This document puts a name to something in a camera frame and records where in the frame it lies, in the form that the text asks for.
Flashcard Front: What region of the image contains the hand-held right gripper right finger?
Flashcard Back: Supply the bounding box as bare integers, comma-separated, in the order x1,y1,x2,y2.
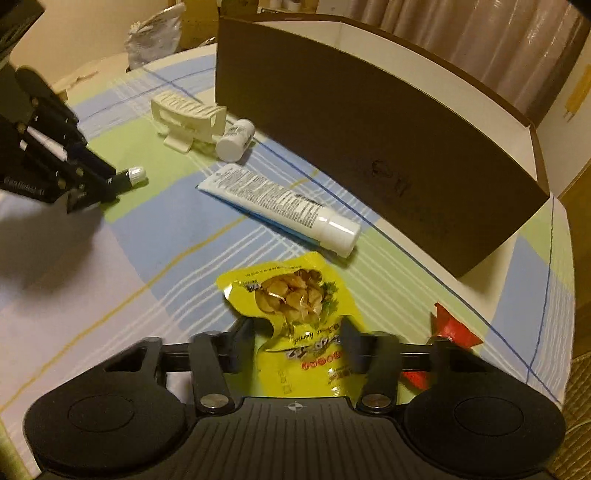
339,318,490,413

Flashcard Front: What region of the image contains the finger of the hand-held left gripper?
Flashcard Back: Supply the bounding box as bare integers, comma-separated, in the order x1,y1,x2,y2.
15,66,117,181
46,171,122,215

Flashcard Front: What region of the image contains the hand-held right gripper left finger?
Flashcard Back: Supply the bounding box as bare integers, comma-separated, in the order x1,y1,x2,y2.
99,318,256,413

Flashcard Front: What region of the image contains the small dark green tube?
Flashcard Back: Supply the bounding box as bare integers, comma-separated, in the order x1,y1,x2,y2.
104,166,148,195

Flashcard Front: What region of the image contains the yellow snack packet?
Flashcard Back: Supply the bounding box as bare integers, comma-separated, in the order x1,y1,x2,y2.
217,251,370,398

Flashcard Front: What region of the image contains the red snack packet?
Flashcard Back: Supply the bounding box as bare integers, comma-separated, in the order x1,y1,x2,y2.
399,302,485,393

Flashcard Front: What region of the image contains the white plastic slotted holder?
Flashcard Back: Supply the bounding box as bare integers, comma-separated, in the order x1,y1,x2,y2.
151,91,228,152

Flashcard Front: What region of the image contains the white pill bottle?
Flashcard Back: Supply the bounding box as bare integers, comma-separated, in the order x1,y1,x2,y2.
215,119,256,162

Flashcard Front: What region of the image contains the white blue toothpaste tube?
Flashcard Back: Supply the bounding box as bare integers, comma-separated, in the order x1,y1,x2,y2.
197,164,362,258

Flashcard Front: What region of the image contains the brown cardboard box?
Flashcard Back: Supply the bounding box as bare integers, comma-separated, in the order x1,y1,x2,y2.
215,14,552,280

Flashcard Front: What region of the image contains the plaid tablecloth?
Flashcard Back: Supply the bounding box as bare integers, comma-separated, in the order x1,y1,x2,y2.
0,44,575,462

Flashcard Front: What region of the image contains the crumpled plastic bag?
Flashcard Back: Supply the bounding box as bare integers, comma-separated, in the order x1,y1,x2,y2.
126,4,185,70

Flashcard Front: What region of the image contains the yellow wall hanging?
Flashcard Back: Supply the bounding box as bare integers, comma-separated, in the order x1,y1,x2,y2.
564,67,589,121

